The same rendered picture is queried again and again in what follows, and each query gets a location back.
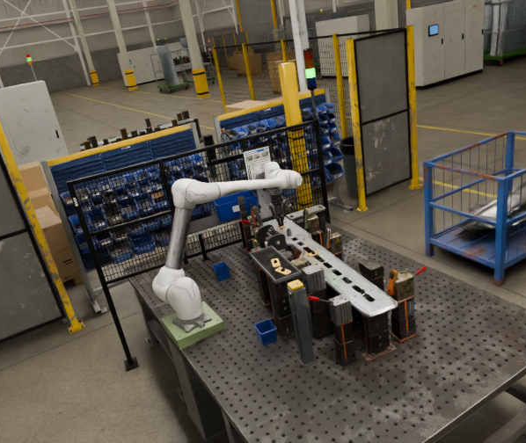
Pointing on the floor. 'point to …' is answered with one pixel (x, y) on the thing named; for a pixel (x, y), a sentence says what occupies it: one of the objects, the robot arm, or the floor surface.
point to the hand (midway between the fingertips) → (280, 221)
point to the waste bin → (349, 164)
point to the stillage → (494, 212)
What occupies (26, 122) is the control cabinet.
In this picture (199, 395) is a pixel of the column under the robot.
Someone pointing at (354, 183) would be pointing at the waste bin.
